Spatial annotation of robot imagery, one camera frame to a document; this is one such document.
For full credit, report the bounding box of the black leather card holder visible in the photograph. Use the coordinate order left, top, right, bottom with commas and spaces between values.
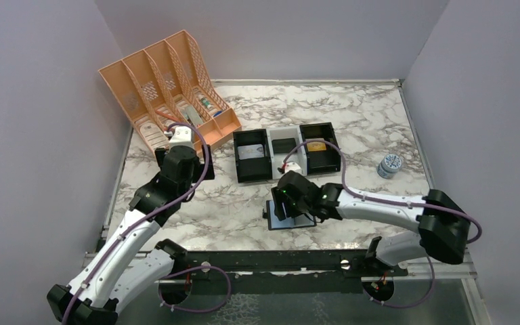
263, 200, 317, 231

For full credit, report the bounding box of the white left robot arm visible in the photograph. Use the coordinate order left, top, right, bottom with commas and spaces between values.
47, 145, 215, 324

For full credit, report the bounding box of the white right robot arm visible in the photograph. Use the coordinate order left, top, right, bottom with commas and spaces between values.
272, 171, 475, 276

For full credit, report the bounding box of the white patterned card stack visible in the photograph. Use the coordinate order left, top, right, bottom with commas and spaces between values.
140, 123, 166, 148

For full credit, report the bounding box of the black right card bin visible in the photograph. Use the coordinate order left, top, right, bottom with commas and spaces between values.
300, 123, 341, 175

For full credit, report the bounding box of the black card bin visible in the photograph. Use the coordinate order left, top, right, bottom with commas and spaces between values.
300, 123, 341, 175
233, 129, 272, 183

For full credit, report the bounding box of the white middle card bin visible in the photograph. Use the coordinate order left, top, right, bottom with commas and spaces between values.
266, 125, 307, 180

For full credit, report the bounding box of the black left card bin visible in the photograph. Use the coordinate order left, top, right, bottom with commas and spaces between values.
233, 129, 272, 183

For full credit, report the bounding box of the silver credit card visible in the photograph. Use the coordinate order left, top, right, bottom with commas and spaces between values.
237, 144, 265, 160

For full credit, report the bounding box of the gold credit card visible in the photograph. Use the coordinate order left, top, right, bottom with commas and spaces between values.
306, 139, 327, 152

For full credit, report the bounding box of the black credit card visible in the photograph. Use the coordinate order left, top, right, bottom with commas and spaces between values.
272, 138, 297, 154

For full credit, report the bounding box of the red pen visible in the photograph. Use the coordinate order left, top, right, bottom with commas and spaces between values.
155, 110, 179, 122

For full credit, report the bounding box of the grey flat eraser block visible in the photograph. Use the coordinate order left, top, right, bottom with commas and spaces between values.
184, 105, 204, 127

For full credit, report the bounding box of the peach plastic file organizer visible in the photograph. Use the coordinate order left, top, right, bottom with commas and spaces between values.
99, 30, 242, 152

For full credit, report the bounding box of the green white battery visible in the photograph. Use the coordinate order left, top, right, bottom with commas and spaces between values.
200, 97, 214, 110

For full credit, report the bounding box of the small blue white jar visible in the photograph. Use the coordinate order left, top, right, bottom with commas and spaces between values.
376, 154, 403, 179

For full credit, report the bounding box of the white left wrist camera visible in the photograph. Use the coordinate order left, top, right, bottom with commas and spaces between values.
169, 126, 194, 149

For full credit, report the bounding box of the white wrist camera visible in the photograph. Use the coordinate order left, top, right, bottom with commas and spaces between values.
278, 161, 302, 175
169, 126, 194, 149

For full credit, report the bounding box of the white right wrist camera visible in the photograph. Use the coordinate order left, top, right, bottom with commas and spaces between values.
278, 161, 302, 175

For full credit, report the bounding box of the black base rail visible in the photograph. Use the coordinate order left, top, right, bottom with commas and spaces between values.
157, 249, 408, 298

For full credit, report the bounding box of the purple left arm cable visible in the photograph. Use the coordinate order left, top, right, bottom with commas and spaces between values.
62, 122, 211, 325

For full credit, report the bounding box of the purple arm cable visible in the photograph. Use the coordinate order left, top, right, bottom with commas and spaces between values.
62, 122, 211, 325
281, 139, 483, 245

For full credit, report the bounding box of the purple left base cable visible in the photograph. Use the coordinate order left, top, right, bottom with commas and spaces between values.
157, 264, 233, 313

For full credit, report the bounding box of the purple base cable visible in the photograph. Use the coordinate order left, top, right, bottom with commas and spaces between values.
362, 255, 437, 311
157, 264, 233, 313

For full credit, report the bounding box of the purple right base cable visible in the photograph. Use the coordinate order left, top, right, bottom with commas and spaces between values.
362, 255, 437, 311

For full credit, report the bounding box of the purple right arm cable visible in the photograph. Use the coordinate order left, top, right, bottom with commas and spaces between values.
281, 139, 483, 245

